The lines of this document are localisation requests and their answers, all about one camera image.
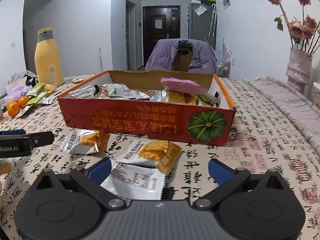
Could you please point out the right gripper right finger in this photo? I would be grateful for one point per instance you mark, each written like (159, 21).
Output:
(229, 182)

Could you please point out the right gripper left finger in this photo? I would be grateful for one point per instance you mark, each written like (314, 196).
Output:
(89, 181)

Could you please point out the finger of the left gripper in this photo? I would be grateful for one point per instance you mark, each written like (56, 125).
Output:
(13, 132)

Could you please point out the white snack packet back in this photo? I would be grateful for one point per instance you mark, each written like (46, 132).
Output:
(134, 183)

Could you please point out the green yellow snack packet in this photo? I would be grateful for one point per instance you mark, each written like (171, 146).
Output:
(209, 99)

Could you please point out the large silver yellow snack bag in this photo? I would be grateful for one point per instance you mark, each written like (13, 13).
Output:
(114, 90)

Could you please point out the orange cracker snack packet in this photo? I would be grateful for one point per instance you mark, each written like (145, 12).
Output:
(170, 96)

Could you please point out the pink snack packet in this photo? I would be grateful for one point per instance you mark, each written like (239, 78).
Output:
(182, 86)

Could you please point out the white pink small packet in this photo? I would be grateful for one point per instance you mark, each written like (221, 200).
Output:
(24, 111)

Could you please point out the orange mandarin front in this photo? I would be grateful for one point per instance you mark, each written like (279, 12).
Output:
(13, 108)

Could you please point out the orange mandarin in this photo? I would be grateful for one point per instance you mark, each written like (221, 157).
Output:
(22, 101)
(13, 108)

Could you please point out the orange mandarin back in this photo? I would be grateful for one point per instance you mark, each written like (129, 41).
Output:
(22, 101)

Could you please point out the cracker packet on table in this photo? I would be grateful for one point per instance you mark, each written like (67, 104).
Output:
(85, 142)

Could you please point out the green snack bar packet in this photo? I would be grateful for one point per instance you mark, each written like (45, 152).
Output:
(38, 88)

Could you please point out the patterned table cloth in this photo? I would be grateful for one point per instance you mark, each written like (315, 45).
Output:
(261, 137)

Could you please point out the orange cardboard box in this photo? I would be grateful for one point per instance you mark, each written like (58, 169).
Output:
(157, 120)

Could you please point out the silver snack packet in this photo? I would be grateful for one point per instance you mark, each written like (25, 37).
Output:
(160, 154)

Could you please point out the yellow thermos bottle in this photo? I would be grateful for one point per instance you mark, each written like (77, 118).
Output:
(47, 58)

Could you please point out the small snack near bottle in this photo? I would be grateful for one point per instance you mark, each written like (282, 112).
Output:
(78, 80)

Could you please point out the pink folded runner cloth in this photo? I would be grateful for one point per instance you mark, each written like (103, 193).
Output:
(303, 114)

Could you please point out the pink ceramic vase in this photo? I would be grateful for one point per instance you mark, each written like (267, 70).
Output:
(298, 69)

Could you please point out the wooden chair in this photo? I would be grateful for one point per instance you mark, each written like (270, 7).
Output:
(183, 59)

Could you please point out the purple jacket on chair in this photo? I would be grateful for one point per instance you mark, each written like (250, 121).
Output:
(164, 53)

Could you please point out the grey refrigerator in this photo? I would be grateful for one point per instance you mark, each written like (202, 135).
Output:
(202, 20)

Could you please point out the dark entrance door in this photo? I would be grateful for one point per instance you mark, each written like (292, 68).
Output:
(159, 22)

